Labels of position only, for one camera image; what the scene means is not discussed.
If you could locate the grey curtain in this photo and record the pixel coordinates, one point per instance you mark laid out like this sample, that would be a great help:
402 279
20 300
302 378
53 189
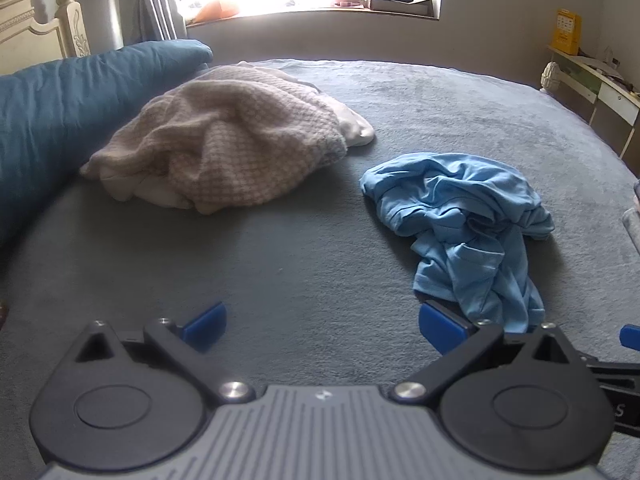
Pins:
150 0

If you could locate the blue pillow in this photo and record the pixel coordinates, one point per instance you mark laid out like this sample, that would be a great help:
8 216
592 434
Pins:
60 110

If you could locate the cream desk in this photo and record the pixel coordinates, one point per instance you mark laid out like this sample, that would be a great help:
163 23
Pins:
612 97

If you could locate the white cloth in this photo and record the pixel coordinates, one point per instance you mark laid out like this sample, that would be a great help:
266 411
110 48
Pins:
357 127

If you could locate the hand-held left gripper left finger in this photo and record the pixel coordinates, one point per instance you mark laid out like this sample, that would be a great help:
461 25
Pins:
205 327

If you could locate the yellow box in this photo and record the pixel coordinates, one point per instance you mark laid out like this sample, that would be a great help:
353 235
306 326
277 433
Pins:
565 32

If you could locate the grey bed cover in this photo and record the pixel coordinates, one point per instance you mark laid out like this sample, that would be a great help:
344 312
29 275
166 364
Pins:
250 260

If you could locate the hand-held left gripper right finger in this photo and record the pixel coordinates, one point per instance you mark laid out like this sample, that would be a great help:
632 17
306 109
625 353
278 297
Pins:
440 327

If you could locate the light blue t-shirt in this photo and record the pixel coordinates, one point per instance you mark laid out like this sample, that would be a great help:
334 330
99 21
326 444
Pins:
460 195

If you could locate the orange bag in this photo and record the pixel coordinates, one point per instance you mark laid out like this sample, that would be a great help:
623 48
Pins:
217 10

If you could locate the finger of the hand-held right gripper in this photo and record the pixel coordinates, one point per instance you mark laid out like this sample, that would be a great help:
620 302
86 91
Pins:
615 367
631 336

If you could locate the cream carved bedpost knob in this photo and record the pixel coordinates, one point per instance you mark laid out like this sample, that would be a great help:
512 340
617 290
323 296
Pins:
550 77

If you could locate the cream carved headboard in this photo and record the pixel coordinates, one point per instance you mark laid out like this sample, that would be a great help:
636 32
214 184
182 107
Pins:
30 25

